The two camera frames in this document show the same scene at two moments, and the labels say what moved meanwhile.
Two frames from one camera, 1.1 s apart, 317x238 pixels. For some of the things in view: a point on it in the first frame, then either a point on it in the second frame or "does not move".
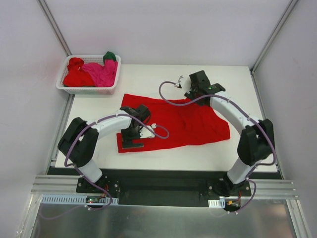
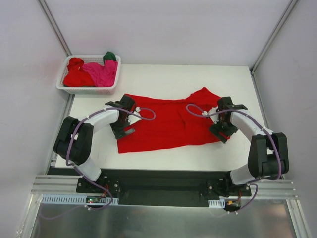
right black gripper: [192, 93] to [223, 130]
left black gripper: [132, 144] to [122, 130]
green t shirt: [109, 55] does not move
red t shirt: [187, 124] does not move
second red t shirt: [76, 77] does not move
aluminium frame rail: [279, 189] does not move
